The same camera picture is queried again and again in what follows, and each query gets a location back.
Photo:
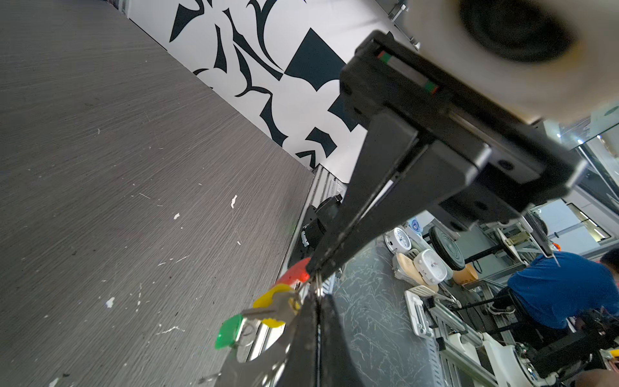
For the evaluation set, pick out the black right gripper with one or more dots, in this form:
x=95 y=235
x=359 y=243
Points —
x=434 y=144

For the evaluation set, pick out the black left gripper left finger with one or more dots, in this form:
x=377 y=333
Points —
x=293 y=360

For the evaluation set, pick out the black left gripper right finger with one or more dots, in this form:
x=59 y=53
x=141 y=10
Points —
x=336 y=366

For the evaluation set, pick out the silver metal key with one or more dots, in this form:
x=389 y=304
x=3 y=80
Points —
x=278 y=313

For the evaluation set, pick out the yellow key tag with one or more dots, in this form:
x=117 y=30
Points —
x=278 y=296

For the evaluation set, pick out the green key tag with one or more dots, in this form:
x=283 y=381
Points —
x=229 y=332

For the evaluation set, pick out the red key tag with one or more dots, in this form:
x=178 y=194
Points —
x=296 y=274

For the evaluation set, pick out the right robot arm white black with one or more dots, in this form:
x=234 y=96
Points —
x=319 y=227

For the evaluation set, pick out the person in blue shirt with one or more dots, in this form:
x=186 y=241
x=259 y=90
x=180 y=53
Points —
x=553 y=290

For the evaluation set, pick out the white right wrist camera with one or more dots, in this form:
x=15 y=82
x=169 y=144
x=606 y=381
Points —
x=537 y=59

